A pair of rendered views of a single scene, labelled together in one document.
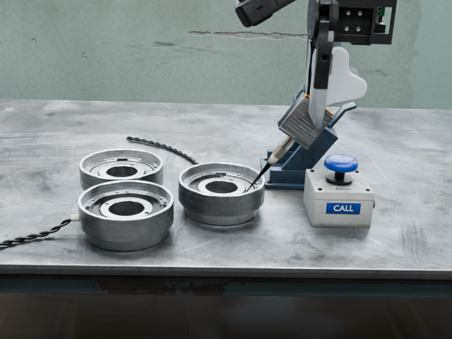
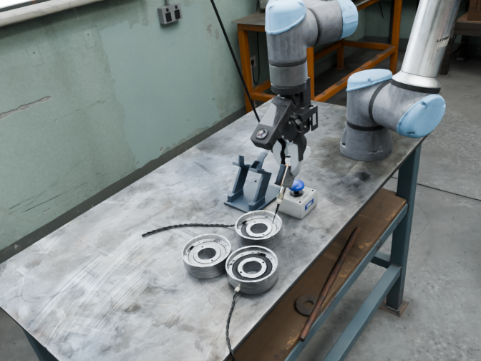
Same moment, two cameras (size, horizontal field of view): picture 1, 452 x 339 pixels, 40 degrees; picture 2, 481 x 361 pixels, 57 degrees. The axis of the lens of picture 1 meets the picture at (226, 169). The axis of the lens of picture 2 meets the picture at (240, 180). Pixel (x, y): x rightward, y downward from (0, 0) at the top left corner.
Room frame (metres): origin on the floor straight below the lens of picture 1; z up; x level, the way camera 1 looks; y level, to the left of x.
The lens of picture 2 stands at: (0.15, 0.58, 1.45)
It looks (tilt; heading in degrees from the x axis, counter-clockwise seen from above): 32 degrees down; 315
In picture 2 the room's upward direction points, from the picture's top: 7 degrees counter-clockwise
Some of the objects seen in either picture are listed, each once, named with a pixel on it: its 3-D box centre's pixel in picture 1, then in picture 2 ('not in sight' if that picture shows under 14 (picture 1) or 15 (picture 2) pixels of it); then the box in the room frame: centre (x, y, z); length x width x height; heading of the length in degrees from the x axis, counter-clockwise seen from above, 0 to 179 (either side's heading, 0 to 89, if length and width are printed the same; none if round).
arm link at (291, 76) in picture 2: not in sight; (287, 72); (0.68, -0.11, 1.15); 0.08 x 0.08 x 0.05
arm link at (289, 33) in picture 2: not in sight; (287, 32); (0.68, -0.12, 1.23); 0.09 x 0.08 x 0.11; 71
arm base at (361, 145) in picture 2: not in sight; (366, 133); (0.69, -0.49, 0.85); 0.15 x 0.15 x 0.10
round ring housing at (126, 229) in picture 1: (126, 214); (252, 270); (0.62, 0.11, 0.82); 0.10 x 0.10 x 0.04
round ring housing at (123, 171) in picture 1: (122, 177); (207, 256); (0.73, 0.13, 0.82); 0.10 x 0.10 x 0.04
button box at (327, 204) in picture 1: (342, 196); (298, 198); (0.69, -0.14, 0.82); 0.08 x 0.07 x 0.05; 93
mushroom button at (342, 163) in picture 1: (339, 176); (296, 191); (0.69, -0.14, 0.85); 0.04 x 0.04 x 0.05
